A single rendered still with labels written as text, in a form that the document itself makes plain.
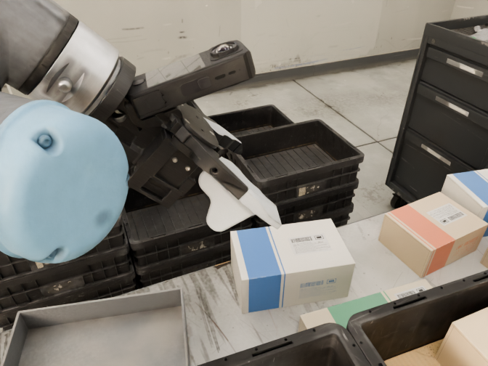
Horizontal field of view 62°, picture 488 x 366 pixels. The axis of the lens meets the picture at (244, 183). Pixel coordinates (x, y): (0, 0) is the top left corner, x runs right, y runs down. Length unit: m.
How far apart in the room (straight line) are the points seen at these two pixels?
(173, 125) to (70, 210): 0.19
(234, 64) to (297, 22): 3.09
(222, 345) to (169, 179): 0.39
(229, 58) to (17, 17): 0.16
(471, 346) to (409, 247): 0.35
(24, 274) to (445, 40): 1.59
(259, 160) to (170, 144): 1.16
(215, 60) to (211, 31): 2.79
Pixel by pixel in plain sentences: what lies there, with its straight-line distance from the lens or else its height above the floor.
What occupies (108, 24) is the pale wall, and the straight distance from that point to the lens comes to 2.98.
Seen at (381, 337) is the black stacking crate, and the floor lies 0.89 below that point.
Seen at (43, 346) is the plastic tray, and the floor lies 0.70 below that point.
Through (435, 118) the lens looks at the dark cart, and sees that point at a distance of 1.83.
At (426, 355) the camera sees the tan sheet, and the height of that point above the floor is 0.83.
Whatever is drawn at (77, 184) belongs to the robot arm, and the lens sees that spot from 0.20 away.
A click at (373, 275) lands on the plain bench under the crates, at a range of 0.85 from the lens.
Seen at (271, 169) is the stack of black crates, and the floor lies 0.49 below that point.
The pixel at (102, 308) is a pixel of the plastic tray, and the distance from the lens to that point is 0.76.
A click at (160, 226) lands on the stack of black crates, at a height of 0.38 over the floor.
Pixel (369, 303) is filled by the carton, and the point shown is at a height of 0.76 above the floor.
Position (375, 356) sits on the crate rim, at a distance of 0.46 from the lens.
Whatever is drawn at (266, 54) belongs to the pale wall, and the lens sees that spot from 3.39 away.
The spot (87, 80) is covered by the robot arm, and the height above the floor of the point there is 1.19.
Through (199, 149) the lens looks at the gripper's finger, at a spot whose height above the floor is 1.12.
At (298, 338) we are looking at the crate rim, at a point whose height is 0.93.
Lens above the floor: 1.31
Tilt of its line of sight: 36 degrees down
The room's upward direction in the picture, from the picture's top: straight up
